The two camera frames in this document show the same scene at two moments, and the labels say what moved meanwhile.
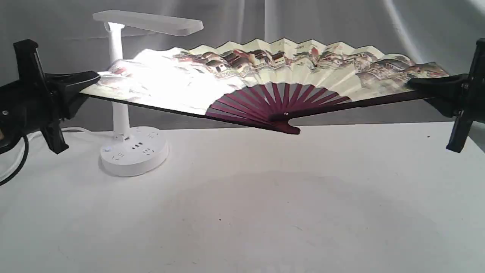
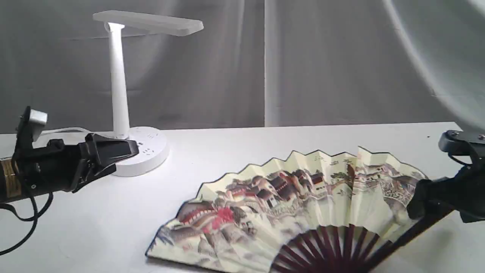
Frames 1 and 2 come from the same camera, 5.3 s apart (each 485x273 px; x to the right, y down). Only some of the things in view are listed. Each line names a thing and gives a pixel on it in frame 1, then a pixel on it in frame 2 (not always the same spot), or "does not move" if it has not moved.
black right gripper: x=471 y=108 -> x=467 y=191
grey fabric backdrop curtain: x=69 y=39 does not move
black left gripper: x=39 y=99 -> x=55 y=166
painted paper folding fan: x=279 y=84 -> x=332 y=214
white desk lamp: x=134 y=151 does not move
